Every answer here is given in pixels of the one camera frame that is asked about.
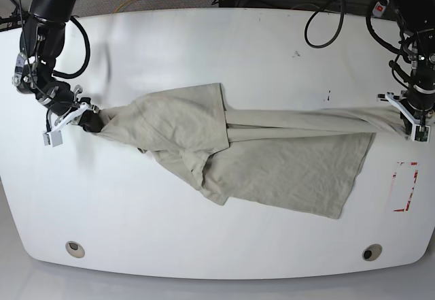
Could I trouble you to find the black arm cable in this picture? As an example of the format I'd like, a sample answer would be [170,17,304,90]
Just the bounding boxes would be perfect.
[304,0,412,86]
[50,16,92,82]

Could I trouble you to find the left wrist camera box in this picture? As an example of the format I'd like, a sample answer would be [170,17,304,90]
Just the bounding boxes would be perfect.
[411,124,431,143]

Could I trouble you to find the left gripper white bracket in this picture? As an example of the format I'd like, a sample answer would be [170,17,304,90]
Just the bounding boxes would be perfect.
[377,92,432,137]

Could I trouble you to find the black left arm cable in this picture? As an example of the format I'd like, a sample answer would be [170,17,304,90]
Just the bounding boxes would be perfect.
[304,0,412,86]

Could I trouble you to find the red tape rectangle marking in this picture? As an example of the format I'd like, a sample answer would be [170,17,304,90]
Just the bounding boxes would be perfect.
[387,162,419,212]

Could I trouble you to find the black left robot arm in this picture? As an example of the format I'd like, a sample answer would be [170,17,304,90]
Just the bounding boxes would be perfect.
[388,0,434,142]

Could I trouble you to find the left table cable grommet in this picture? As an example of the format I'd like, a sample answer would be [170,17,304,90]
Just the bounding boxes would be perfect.
[65,241,86,259]

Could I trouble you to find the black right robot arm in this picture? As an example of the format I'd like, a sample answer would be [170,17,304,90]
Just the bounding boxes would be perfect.
[13,0,103,133]

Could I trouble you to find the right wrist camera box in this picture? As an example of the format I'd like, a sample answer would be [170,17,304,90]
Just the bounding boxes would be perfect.
[43,131,63,147]

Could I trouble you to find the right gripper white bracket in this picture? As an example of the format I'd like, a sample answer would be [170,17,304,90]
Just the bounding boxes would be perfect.
[33,82,104,133]

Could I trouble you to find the black tripod stand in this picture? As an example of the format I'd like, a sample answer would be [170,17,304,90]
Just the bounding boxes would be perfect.
[0,0,99,31]

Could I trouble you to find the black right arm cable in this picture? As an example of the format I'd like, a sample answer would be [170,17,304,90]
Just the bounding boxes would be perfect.
[50,16,92,82]

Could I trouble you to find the beige grey T-shirt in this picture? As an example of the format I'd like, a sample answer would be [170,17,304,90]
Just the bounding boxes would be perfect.
[100,84,405,219]

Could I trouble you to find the right table cable grommet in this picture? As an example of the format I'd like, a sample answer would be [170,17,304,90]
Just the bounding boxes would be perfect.
[362,244,383,261]

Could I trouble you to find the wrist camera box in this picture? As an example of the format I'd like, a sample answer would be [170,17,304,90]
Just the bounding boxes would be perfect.
[43,131,63,147]
[411,124,431,143]

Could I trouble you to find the table cable grommet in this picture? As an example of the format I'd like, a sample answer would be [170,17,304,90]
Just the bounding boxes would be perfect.
[65,241,86,259]
[362,244,383,261]

